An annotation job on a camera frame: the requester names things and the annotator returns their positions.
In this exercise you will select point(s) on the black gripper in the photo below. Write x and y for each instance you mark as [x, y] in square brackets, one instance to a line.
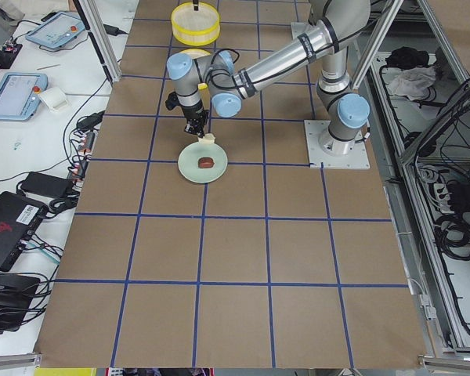
[194, 114]

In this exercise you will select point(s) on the yellow steamer layer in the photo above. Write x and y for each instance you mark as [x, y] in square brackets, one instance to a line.
[195, 28]
[196, 53]

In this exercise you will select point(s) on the white steamed bun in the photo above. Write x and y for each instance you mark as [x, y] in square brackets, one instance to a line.
[207, 139]

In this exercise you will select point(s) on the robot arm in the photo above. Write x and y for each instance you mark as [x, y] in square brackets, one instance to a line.
[333, 25]

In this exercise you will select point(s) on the pale green plate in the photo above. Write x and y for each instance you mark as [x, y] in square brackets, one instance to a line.
[189, 156]

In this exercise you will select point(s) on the brown chocolate bun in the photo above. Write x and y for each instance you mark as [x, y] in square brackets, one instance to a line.
[205, 163]

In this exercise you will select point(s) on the upper blue teach pendant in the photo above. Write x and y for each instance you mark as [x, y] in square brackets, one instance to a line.
[57, 31]

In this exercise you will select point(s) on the blue teach pendant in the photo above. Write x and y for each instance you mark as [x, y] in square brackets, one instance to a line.
[19, 95]
[57, 31]

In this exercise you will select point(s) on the lower blue teach pendant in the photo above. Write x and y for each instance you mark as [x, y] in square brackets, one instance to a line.
[19, 95]

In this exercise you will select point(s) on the black power adapter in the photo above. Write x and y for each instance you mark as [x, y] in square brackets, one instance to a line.
[45, 185]

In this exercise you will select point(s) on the crumpled cloth pile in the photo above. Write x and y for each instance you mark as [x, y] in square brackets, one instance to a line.
[416, 74]

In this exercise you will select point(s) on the black mini computer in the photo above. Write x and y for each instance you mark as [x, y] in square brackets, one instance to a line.
[20, 216]

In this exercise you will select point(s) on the black box lower left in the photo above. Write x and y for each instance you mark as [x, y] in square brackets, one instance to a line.
[16, 294]

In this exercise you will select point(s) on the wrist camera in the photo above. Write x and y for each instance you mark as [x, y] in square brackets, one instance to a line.
[172, 101]

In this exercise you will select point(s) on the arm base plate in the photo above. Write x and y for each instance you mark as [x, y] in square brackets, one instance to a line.
[325, 152]
[298, 28]

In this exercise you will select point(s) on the aluminium frame post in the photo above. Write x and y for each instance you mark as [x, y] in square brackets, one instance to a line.
[91, 19]

